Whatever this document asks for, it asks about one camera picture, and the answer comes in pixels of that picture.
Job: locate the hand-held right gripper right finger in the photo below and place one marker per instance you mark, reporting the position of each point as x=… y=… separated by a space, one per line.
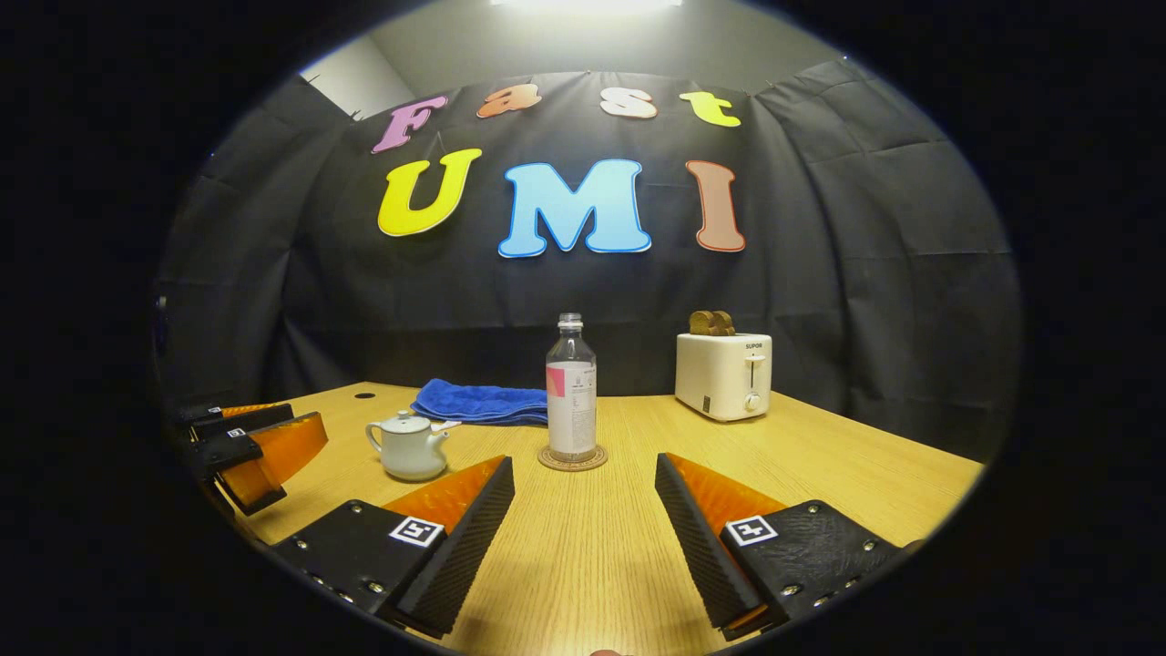
x=700 y=551

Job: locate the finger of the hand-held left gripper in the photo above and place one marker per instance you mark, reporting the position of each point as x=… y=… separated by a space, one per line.
x=282 y=446
x=246 y=419

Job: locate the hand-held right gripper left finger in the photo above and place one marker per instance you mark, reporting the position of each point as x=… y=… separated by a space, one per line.
x=465 y=551

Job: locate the white ceramic teacup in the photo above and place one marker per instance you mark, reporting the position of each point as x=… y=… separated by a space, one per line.
x=410 y=458

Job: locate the round brown coaster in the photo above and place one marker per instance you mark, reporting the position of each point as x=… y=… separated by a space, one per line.
x=583 y=466

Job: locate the clear plastic water bottle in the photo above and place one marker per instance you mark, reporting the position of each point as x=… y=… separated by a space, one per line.
x=571 y=410

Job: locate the folded blue towel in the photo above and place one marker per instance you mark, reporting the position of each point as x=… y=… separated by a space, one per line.
x=483 y=401

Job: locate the white toaster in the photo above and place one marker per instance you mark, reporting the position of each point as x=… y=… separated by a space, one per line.
x=720 y=378

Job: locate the brown bread slice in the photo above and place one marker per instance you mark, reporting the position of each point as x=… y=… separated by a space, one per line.
x=700 y=322
x=727 y=322

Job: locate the black backdrop cloth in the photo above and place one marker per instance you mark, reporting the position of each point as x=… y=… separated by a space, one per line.
x=820 y=273

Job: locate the ceiling light panel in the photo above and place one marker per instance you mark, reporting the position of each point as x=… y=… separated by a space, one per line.
x=583 y=5

